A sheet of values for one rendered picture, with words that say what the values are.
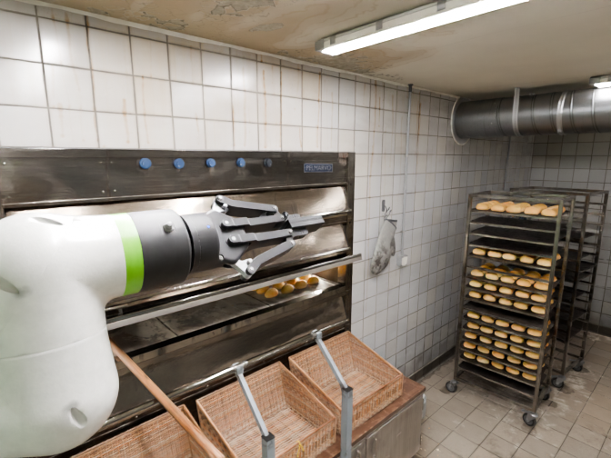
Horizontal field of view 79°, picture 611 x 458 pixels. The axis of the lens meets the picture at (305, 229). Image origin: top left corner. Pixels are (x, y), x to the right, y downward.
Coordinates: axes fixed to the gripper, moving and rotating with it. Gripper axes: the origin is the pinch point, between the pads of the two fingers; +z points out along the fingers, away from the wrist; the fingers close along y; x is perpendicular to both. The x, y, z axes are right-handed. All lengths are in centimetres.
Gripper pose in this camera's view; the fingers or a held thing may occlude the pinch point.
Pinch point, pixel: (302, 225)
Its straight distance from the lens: 59.3
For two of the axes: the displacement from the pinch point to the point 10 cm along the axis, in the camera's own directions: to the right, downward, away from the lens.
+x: 5.0, -5.3, -6.8
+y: 4.3, 8.4, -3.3
